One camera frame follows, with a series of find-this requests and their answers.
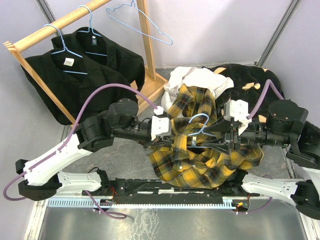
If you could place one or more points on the blue hanger rear shirt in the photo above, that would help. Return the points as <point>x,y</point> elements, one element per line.
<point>91,31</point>

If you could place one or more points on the wooden clothes rack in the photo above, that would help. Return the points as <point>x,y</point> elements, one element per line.
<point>154,82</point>

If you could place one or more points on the black floral blanket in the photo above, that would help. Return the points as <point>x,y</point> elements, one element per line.
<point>248,81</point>

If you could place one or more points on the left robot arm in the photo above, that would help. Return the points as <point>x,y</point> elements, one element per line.
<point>44,176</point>

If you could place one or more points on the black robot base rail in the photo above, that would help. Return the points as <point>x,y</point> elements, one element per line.
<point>155,191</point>

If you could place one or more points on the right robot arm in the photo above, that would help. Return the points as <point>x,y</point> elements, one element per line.
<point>286,126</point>

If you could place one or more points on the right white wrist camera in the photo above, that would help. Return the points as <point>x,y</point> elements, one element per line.
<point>239,111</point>

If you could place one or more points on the rear black shirt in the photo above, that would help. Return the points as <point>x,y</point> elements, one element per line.
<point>129,64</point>

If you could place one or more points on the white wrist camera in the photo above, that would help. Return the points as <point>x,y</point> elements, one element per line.
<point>160,125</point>
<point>239,111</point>

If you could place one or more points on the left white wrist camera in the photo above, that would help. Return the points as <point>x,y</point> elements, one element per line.
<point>160,125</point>

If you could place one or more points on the empty blue wire hanger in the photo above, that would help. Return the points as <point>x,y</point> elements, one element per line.
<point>161,36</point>

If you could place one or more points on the blue hanger front shirt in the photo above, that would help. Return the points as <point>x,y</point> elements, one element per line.
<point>64,47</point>

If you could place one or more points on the yellow plaid shirt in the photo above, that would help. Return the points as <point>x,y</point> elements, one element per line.
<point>205,168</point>

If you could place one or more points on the black shirt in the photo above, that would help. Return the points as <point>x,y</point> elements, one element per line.
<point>129,64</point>
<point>72,79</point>

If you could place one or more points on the blue hanger shirt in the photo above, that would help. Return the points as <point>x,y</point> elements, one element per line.
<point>91,31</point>
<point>64,47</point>

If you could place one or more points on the front black shirt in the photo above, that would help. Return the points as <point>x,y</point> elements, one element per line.
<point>72,79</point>

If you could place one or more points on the white shirt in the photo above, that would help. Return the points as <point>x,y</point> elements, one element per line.
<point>194,77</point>

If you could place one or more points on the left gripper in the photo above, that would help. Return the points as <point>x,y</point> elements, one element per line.
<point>149,136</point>

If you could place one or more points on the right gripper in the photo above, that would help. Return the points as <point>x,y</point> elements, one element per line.
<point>222,126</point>

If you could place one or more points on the white cable duct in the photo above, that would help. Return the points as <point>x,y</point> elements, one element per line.
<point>66,202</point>

